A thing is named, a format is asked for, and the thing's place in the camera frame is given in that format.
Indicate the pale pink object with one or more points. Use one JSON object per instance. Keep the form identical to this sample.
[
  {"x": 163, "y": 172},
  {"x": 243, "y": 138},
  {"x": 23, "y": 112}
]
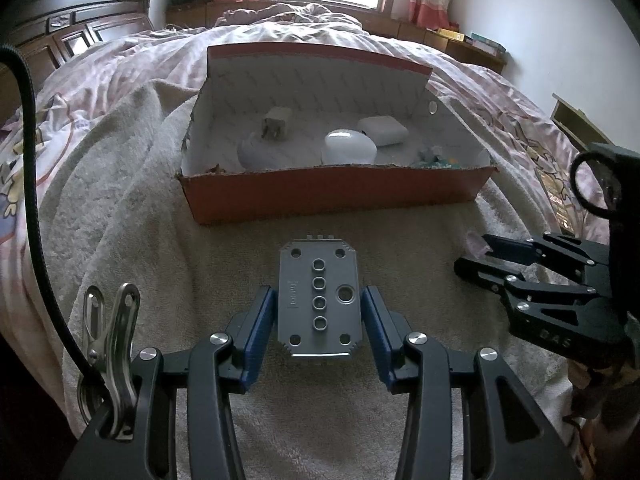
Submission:
[{"x": 477, "y": 247}]

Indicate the white egg-shaped object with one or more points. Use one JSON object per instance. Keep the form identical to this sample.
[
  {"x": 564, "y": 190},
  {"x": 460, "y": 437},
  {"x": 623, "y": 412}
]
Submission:
[{"x": 350, "y": 147}]

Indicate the green printed pack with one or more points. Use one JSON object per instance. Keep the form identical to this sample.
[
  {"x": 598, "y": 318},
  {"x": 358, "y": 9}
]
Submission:
[{"x": 430, "y": 162}]

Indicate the white earbuds case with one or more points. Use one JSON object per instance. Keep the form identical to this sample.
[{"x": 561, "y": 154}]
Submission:
[{"x": 382, "y": 130}]

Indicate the yellow book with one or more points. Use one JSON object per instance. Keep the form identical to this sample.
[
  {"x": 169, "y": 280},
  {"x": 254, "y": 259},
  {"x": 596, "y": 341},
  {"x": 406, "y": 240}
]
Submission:
[{"x": 450, "y": 34}]

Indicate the red cardboard box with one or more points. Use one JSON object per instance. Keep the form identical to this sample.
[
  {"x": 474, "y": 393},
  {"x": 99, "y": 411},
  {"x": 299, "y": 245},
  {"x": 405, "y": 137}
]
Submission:
[{"x": 325, "y": 195}]

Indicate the person's right forearm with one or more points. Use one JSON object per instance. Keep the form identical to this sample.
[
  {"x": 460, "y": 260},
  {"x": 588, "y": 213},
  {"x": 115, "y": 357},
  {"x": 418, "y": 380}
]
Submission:
[{"x": 585, "y": 440}]

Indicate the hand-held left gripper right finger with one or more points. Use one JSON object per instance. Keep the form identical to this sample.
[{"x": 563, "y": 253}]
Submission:
[{"x": 377, "y": 330}]

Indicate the white charger plug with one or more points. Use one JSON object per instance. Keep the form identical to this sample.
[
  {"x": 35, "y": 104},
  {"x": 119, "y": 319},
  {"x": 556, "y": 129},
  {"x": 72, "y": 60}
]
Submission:
[{"x": 277, "y": 122}]

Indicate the green book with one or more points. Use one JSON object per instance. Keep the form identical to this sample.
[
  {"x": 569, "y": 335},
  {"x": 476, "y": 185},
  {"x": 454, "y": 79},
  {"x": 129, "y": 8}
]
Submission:
[{"x": 487, "y": 42}]

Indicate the crumpled pink quilt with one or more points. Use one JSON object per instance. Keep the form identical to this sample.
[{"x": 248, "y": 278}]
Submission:
[{"x": 290, "y": 15}]

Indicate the beige towel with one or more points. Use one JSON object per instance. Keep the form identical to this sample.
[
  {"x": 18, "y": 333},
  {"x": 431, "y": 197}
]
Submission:
[{"x": 150, "y": 260}]

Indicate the grey plate with holes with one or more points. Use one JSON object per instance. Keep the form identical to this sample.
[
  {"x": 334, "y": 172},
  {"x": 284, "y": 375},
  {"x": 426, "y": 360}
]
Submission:
[{"x": 320, "y": 320}]

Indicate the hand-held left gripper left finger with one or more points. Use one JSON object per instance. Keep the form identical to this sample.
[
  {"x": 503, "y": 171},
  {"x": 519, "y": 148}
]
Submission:
[{"x": 257, "y": 330}]

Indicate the metal clip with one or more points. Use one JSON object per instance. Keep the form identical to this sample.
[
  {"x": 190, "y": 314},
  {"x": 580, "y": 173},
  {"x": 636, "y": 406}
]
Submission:
[{"x": 117, "y": 330}]

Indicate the orange and white cup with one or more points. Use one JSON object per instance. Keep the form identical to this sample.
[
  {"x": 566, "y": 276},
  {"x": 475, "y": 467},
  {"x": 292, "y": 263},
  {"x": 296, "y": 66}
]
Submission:
[{"x": 270, "y": 157}]

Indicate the pink printed bedsheet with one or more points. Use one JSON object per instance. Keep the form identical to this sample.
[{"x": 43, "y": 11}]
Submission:
[{"x": 125, "y": 55}]

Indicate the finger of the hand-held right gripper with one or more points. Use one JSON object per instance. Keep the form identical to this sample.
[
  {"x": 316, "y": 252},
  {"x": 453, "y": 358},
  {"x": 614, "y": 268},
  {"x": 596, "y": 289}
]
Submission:
[
  {"x": 550, "y": 250},
  {"x": 500, "y": 277}
]

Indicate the dark wooden headboard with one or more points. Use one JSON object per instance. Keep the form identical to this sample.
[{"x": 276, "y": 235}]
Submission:
[{"x": 75, "y": 30}]

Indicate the person's right hand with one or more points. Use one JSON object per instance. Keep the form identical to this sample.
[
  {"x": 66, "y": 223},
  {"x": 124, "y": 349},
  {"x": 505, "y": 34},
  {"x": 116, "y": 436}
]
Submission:
[{"x": 587, "y": 380}]

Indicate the wooden frame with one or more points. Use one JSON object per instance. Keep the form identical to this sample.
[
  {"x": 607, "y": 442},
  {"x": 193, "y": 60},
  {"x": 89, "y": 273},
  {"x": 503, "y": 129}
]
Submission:
[{"x": 582, "y": 120}]

